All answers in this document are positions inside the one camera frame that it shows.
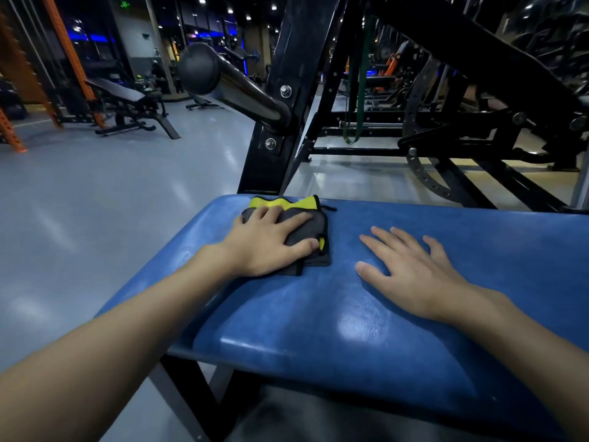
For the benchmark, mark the person's right hand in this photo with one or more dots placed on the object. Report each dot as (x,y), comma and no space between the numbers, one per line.
(418,285)

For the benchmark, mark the person's left hand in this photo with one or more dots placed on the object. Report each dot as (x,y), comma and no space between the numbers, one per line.
(262,248)

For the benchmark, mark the grey and yellow cleaning cloth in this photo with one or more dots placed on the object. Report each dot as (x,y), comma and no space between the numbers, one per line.
(317,225)

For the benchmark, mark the blue padded bench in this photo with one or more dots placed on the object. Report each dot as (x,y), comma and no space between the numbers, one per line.
(322,326)

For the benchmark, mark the person's right forearm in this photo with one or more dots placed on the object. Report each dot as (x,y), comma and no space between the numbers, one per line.
(534,354)

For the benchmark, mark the person's left forearm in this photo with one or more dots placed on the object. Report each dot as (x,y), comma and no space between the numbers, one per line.
(101,354)

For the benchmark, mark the black adjustable incline bench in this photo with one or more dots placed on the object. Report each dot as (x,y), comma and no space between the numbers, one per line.
(119,92)

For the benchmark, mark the perforated steel adjustment arc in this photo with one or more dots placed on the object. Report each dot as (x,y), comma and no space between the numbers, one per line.
(414,170)

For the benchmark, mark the green resistance band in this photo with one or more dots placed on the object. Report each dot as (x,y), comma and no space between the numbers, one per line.
(363,87)

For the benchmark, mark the chrome guide rod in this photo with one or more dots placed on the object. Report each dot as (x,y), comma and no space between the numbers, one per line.
(580,184)

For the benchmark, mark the orange perforated power rack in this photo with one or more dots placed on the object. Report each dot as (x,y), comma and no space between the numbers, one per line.
(66,45)

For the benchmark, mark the black upright post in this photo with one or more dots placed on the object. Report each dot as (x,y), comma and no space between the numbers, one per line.
(303,41)

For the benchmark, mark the black weight machine frame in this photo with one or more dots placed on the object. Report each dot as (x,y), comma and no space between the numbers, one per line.
(483,64)

